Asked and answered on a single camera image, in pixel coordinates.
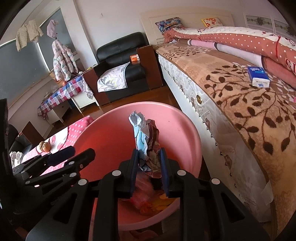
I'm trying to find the red dotted folded quilt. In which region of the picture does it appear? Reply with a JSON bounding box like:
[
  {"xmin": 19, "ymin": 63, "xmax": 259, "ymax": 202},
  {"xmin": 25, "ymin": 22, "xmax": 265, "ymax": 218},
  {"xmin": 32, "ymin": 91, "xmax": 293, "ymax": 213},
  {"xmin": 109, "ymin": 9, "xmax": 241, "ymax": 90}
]
[{"xmin": 164, "ymin": 26, "xmax": 296, "ymax": 90}]

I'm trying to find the cartoon print pillow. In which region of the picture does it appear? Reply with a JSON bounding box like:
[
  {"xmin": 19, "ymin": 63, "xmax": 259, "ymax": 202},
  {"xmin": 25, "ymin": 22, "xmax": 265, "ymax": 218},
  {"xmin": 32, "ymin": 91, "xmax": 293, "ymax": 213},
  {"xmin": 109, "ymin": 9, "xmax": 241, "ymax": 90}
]
[{"xmin": 155, "ymin": 17, "xmax": 185, "ymax": 35}]

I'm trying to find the hanging patterned puffer jacket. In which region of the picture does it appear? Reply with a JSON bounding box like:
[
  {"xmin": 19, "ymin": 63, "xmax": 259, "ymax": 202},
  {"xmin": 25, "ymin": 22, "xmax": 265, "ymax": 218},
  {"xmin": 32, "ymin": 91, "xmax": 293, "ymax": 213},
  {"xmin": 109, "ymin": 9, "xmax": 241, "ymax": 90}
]
[{"xmin": 52, "ymin": 40, "xmax": 78, "ymax": 81}]

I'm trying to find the narrow grey roller blind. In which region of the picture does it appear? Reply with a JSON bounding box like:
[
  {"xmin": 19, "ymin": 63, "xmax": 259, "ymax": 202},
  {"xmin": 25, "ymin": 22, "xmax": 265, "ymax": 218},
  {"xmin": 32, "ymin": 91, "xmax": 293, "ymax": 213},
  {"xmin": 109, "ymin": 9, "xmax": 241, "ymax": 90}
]
[{"xmin": 38, "ymin": 8, "xmax": 77, "ymax": 61}]

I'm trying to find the plaid tablecloth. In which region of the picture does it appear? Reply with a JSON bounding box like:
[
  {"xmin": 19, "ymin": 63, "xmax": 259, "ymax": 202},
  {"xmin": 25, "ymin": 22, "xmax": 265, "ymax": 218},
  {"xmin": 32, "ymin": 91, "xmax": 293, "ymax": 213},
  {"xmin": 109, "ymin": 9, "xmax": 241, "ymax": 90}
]
[{"xmin": 38, "ymin": 75, "xmax": 85, "ymax": 116}]

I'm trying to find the white desk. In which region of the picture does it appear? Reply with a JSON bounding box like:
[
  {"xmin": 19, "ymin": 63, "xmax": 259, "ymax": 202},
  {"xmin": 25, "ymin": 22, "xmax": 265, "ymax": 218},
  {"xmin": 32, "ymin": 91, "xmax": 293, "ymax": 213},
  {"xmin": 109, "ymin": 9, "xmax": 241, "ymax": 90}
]
[{"xmin": 70, "ymin": 89, "xmax": 97, "ymax": 109}]

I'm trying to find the wide grey roller blind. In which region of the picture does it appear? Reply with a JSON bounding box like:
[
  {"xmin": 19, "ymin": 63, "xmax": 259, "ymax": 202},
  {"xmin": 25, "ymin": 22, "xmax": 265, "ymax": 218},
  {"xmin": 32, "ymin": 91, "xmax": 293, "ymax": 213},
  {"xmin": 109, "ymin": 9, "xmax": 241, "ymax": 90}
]
[{"xmin": 0, "ymin": 37, "xmax": 50, "ymax": 105}]

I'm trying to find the hanging cream sweater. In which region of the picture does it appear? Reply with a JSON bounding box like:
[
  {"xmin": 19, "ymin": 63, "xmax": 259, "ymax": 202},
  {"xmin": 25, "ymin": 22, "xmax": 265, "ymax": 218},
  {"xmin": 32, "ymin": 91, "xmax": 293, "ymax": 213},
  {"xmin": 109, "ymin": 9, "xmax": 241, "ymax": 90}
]
[{"xmin": 16, "ymin": 20, "xmax": 44, "ymax": 52}]

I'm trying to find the white drawer cabinet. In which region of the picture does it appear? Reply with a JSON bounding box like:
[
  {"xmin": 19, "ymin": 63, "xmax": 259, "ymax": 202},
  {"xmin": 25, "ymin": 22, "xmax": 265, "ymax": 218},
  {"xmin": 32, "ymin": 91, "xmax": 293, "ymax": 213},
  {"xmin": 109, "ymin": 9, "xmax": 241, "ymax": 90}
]
[{"xmin": 47, "ymin": 101, "xmax": 73, "ymax": 124}]

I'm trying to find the red foam fruit net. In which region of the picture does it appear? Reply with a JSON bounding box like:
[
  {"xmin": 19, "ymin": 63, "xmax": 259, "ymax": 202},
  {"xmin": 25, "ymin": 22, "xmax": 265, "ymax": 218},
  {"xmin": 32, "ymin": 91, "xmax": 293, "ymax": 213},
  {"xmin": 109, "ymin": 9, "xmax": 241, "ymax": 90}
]
[{"xmin": 131, "ymin": 174, "xmax": 160, "ymax": 209}]

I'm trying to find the pink plastic bin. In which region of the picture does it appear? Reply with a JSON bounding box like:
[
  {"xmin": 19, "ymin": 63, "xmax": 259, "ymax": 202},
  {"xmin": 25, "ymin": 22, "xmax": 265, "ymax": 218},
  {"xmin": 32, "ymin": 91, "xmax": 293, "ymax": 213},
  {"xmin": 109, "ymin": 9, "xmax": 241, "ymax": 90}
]
[{"xmin": 74, "ymin": 102, "xmax": 203, "ymax": 229}]

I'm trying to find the white bed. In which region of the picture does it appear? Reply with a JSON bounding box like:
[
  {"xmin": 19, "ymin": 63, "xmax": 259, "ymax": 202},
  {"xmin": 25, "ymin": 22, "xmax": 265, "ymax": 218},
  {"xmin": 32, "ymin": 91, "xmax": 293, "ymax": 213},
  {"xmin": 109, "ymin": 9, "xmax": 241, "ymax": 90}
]
[{"xmin": 155, "ymin": 43, "xmax": 296, "ymax": 239}]

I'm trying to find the black armchair with white cloth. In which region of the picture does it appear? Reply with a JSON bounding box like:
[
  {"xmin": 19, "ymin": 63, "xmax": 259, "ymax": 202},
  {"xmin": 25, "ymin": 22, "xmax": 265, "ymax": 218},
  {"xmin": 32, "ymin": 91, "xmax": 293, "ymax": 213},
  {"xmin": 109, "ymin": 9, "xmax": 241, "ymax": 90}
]
[{"xmin": 8, "ymin": 120, "xmax": 47, "ymax": 163}]

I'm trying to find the grey patterned towel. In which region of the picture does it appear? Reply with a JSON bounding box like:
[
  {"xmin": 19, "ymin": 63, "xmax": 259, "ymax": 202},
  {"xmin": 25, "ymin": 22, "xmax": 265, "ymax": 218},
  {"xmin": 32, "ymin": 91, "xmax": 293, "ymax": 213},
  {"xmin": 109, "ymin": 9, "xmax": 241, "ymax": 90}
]
[{"xmin": 83, "ymin": 80, "xmax": 94, "ymax": 100}]

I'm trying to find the yellow plastic bag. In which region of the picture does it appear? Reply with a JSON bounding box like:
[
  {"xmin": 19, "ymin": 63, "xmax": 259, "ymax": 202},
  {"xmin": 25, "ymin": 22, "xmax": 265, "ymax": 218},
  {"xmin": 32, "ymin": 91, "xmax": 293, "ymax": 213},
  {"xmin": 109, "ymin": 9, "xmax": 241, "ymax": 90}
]
[{"xmin": 148, "ymin": 193, "xmax": 173, "ymax": 210}]

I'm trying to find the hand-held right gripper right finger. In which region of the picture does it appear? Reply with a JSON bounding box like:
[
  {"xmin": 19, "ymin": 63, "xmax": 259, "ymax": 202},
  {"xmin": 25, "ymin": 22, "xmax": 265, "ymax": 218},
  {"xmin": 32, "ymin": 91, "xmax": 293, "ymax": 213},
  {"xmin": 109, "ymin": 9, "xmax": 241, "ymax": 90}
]
[{"xmin": 159, "ymin": 147, "xmax": 271, "ymax": 241}]

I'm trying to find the hanging purple hat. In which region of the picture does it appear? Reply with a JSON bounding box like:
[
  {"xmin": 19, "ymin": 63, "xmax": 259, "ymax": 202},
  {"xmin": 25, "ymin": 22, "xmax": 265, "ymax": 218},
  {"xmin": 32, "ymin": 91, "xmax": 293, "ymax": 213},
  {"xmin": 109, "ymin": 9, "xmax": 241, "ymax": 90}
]
[{"xmin": 47, "ymin": 20, "xmax": 59, "ymax": 39}]

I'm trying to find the white crumpled cloth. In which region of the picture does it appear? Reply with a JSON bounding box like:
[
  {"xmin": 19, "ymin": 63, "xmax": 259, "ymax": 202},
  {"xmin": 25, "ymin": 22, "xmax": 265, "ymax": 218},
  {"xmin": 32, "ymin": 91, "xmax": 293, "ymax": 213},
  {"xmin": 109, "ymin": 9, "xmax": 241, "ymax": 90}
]
[{"xmin": 9, "ymin": 151, "xmax": 23, "ymax": 168}]

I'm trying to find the brown leaf pattern bedspread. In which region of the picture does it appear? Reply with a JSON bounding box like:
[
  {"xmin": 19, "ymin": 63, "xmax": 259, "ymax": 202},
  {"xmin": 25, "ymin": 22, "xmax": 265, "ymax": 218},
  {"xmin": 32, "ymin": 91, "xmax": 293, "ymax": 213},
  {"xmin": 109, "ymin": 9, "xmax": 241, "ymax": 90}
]
[{"xmin": 155, "ymin": 43, "xmax": 296, "ymax": 239}]

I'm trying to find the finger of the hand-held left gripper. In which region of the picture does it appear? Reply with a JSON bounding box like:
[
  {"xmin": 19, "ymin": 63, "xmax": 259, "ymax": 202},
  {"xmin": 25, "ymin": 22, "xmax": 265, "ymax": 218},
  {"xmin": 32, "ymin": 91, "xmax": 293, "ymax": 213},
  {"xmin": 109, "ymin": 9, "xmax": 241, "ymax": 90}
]
[
  {"xmin": 24, "ymin": 148, "xmax": 96, "ymax": 198},
  {"xmin": 14, "ymin": 146, "xmax": 75, "ymax": 178}
]

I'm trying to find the blue tissue pack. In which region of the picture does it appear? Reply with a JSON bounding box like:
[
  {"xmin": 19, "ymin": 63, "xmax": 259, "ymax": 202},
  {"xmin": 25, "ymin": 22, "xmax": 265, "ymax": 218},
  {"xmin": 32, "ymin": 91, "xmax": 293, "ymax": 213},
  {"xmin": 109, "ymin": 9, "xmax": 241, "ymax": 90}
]
[{"xmin": 247, "ymin": 66, "xmax": 271, "ymax": 88}]

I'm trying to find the printed paper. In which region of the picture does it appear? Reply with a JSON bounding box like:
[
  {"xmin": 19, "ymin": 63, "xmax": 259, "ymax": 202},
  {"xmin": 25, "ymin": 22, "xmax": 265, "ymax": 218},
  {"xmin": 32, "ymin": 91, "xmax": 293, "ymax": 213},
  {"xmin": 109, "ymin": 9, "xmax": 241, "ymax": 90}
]
[{"xmin": 128, "ymin": 110, "xmax": 162, "ymax": 179}]

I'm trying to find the white headboard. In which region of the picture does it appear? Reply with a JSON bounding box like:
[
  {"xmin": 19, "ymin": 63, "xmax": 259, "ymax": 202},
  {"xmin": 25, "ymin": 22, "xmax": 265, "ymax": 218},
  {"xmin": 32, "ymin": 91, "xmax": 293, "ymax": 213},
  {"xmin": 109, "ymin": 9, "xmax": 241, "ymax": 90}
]
[{"xmin": 140, "ymin": 9, "xmax": 235, "ymax": 45}]

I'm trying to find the pink polka dot blanket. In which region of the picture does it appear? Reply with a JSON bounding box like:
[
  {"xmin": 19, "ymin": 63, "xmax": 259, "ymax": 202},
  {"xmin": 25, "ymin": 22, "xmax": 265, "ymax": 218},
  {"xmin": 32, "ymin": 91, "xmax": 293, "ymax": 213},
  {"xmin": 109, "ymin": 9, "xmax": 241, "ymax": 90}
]
[{"xmin": 21, "ymin": 115, "xmax": 94, "ymax": 179}]

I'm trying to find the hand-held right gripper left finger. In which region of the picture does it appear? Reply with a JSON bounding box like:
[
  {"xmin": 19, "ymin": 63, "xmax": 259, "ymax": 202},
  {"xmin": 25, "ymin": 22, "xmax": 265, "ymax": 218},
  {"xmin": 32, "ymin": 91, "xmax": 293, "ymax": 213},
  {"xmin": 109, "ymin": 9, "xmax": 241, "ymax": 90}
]
[{"xmin": 25, "ymin": 149, "xmax": 139, "ymax": 241}]

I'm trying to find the yellow flower pillow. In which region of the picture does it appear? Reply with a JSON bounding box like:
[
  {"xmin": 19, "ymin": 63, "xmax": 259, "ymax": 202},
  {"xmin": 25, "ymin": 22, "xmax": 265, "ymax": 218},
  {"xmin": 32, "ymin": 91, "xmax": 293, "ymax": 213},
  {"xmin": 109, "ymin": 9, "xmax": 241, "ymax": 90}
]
[{"xmin": 201, "ymin": 18, "xmax": 223, "ymax": 28}]

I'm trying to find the white decorated wardrobe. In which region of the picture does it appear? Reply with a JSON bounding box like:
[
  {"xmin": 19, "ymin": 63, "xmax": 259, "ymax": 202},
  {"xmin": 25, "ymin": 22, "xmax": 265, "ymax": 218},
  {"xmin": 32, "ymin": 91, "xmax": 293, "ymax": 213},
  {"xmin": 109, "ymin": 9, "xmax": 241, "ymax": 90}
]
[{"xmin": 244, "ymin": 14, "xmax": 296, "ymax": 37}]

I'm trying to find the black armchair with floral cloth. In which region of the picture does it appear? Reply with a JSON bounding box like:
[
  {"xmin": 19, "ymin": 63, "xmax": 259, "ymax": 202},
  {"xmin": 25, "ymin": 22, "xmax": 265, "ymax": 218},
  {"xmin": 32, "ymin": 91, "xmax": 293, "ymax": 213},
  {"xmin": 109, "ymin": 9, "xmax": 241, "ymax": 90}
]
[{"xmin": 82, "ymin": 32, "xmax": 163, "ymax": 106}]

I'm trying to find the floral grey cloth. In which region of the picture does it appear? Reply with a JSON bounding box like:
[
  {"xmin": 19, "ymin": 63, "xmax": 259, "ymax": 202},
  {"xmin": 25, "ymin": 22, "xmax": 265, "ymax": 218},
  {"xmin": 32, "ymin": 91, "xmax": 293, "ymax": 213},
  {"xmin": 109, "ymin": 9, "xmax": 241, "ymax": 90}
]
[{"xmin": 97, "ymin": 61, "xmax": 130, "ymax": 93}]

